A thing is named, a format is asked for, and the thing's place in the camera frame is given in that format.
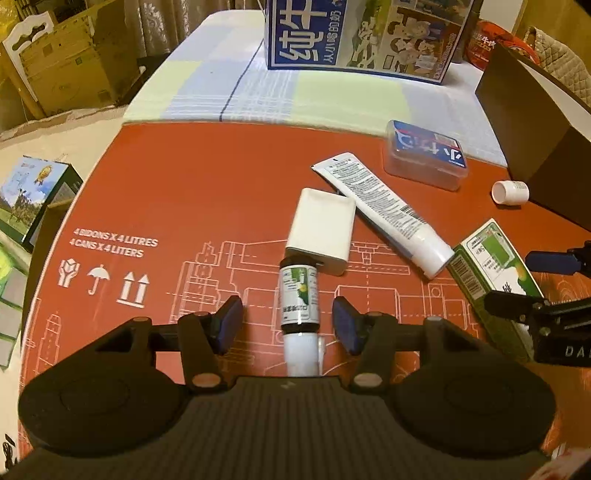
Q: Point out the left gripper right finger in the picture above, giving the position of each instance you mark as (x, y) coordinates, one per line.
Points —
(372, 338)

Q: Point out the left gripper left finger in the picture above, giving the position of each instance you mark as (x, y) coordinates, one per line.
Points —
(202, 336)

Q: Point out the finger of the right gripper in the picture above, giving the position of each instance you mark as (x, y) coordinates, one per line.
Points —
(575, 260)
(516, 307)

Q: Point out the green white spray box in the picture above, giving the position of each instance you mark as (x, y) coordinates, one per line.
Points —
(487, 261)

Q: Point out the small white bottle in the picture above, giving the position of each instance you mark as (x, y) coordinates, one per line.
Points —
(510, 193)

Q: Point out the dark spray bottle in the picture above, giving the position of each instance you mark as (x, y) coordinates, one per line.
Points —
(300, 316)

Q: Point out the white cream tube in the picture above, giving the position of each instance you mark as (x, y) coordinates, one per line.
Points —
(405, 229)

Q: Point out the white rectangular charger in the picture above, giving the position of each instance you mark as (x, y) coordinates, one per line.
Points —
(322, 229)

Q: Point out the blue dental floss box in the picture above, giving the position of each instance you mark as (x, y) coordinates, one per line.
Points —
(425, 156)

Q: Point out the brown storage box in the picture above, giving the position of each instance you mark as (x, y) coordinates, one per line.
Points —
(543, 130)

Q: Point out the red Motul cardboard sheet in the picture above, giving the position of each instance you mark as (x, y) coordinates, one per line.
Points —
(176, 217)

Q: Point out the quilted beige chair cover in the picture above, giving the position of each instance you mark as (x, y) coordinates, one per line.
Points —
(561, 62)

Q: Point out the green tissue pack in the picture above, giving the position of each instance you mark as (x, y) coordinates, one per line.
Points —
(13, 280)

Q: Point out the green landscape box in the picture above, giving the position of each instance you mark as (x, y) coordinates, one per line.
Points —
(31, 187)

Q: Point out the red instant rice bowl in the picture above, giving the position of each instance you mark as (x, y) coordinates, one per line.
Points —
(486, 36)

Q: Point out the blue milk carton box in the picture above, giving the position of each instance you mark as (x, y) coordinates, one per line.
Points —
(407, 39)

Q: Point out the checkered table cloth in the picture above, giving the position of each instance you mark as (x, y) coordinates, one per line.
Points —
(219, 73)

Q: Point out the beige curtain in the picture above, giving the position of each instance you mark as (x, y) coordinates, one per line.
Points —
(157, 27)

